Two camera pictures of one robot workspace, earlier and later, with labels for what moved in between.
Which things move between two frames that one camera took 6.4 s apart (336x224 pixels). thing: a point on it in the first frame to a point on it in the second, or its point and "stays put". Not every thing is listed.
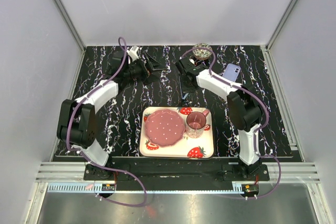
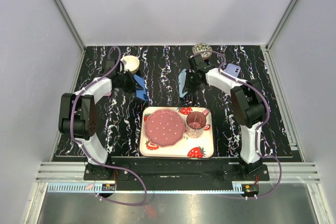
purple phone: x=231 y=72 stays put
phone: x=185 y=88 stays put
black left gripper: x=145 y=73 to x=133 y=85
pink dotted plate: x=164 y=127 stays put
